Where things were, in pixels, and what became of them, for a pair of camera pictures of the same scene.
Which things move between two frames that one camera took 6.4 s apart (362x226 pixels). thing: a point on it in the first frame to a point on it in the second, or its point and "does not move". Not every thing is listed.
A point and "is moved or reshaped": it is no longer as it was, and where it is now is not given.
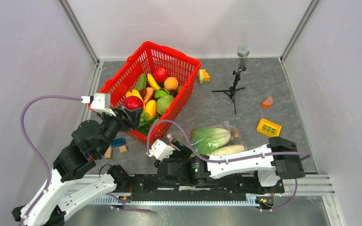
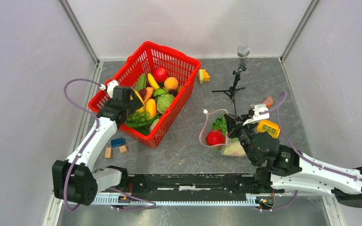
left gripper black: (132, 120) to (135, 103)
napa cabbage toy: (205, 139) to (233, 146)
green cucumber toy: (141, 83) does not move
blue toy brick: (118, 141) does not move
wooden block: (109, 153) does not move
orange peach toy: (171, 83) does not move
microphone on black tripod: (243, 51) does not move
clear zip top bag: (217, 139) is moved or reshaped
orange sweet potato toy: (148, 94) does not move
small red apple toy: (133, 102) is moved or reshaped
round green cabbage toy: (163, 103) does not move
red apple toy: (160, 74) does not move
